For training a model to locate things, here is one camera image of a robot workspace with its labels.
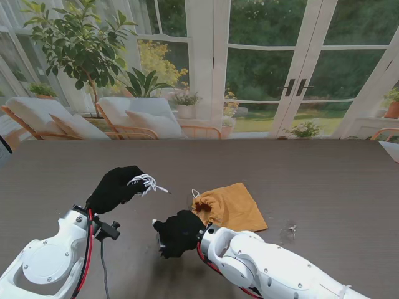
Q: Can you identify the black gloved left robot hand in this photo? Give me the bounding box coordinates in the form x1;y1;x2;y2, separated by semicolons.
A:
85;165;150;216

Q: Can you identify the black left camera cable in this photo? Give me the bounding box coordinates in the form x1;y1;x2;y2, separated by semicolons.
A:
100;239;110;299

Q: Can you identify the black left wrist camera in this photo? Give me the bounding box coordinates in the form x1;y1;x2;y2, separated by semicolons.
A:
93;214;122;241

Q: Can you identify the mustard corduroy drawstring bag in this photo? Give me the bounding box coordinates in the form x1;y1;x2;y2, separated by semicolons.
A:
190;182;269;233

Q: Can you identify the black object at table edge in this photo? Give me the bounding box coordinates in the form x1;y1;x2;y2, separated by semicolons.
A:
0;136;13;155

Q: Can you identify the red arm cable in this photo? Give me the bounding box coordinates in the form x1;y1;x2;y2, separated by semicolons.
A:
73;208;96;299
197;241;259;299

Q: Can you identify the white object at table edge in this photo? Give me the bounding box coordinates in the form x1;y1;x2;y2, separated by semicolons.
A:
378;140;399;163

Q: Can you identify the red left arm cable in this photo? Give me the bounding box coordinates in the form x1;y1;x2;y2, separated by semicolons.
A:
73;208;96;299

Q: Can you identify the printed sunroom backdrop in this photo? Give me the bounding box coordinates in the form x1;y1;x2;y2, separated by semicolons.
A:
0;0;399;141

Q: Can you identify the white USB cable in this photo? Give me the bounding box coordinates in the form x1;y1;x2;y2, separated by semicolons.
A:
127;173;173;197

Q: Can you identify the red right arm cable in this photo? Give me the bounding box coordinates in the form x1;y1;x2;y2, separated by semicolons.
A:
197;241;259;299

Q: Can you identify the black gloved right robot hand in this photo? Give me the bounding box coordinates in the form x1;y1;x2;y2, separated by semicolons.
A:
152;209;205;259

